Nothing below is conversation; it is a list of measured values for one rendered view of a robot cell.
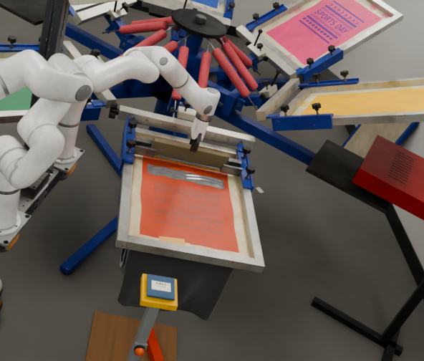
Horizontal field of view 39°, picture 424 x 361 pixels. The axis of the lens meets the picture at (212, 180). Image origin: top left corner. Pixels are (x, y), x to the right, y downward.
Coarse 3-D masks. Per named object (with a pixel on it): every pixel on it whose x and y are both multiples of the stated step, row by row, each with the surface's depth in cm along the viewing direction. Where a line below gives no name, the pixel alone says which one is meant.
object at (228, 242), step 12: (192, 168) 275; (216, 192) 266; (228, 192) 269; (228, 204) 262; (228, 216) 255; (228, 228) 249; (192, 240) 236; (204, 240) 238; (216, 240) 241; (228, 240) 243
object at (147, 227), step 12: (144, 156) 271; (144, 168) 264; (180, 168) 272; (144, 180) 257; (156, 180) 259; (168, 180) 262; (180, 180) 265; (144, 192) 250; (144, 204) 244; (144, 216) 238; (144, 228) 233; (156, 228) 235; (168, 228) 237; (180, 228) 239
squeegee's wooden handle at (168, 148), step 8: (152, 144) 269; (160, 144) 266; (168, 144) 266; (176, 144) 267; (160, 152) 268; (168, 152) 268; (176, 152) 269; (184, 152) 269; (192, 152) 269; (200, 152) 270; (208, 152) 271; (216, 152) 273; (192, 160) 272; (200, 160) 272; (208, 160) 273; (216, 160) 273; (224, 160) 273
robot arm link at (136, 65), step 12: (72, 60) 212; (84, 60) 211; (96, 60) 212; (120, 60) 211; (132, 60) 211; (144, 60) 213; (96, 72) 208; (108, 72) 208; (120, 72) 210; (132, 72) 212; (144, 72) 213; (156, 72) 216; (96, 84) 207; (108, 84) 210
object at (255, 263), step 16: (208, 144) 289; (128, 176) 250; (240, 176) 277; (128, 192) 242; (240, 192) 272; (128, 208) 234; (256, 224) 251; (128, 240) 220; (144, 240) 222; (256, 240) 243; (176, 256) 225; (192, 256) 226; (208, 256) 227; (224, 256) 229; (240, 256) 232; (256, 256) 235
